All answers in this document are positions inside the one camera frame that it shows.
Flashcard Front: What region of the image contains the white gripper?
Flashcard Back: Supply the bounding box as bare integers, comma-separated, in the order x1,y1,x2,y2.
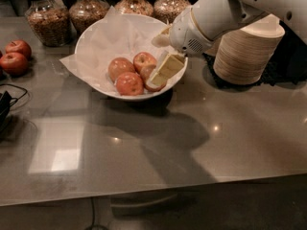
148,7,213,87

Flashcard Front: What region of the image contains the bowl apple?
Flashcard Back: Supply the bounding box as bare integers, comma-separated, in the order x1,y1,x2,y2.
108,57,135,81
133,52,156,73
140,64,166,92
115,72,144,96

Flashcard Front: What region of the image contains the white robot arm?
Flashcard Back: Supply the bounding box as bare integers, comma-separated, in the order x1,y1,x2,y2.
153,0,307,85

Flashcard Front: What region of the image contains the rear paper bowl stack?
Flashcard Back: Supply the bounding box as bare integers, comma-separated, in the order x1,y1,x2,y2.
205,38,222,57

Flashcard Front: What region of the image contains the white bowl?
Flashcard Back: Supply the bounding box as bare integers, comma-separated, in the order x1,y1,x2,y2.
74,13,189,102

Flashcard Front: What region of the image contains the upper red table apple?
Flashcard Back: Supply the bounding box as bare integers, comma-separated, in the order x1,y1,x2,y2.
5,39,32,59

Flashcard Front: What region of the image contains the red table apple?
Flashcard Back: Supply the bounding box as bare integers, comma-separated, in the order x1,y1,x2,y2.
5,39,32,59
0,52,29,77

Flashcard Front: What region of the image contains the lower red table apple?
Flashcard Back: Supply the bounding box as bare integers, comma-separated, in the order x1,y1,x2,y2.
0,52,29,77

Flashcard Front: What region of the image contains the cereal jar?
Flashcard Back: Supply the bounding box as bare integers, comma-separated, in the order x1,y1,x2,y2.
153,0,190,24
69,0,110,35
115,0,154,16
25,0,71,47

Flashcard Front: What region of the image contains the white paper liner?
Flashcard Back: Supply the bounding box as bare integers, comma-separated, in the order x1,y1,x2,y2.
59,6,180,97

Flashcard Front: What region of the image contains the far left cereal jar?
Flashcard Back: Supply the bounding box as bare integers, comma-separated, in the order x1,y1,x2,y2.
25,0,71,47

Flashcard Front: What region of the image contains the black mat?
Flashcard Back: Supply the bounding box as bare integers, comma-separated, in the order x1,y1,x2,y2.
203,22,307,88

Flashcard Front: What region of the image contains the black device with cable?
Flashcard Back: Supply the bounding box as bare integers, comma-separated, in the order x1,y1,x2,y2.
0,83,30,132

